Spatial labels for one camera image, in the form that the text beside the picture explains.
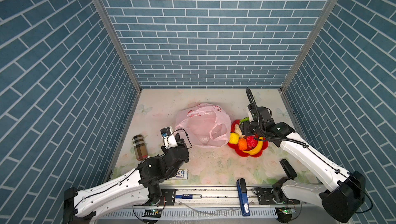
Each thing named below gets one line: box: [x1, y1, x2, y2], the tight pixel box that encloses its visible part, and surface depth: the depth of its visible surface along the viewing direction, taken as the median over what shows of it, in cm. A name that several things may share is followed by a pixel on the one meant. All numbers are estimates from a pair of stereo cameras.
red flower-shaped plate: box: [227, 119, 269, 158], surface depth 88 cm
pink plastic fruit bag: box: [175, 103, 232, 149], surface depth 88 cm
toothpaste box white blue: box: [175, 168, 189, 180], surface depth 82 cm
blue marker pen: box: [174, 194, 203, 200], surface depth 75 cm
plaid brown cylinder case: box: [132, 134, 148, 162], surface depth 90 cm
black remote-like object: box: [279, 158, 298, 180], surface depth 80 cm
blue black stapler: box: [236, 178, 251, 217], surface depth 73 cm
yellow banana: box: [242, 136, 264, 156], surface depth 86 cm
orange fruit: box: [238, 137, 248, 151], surface depth 88 cm
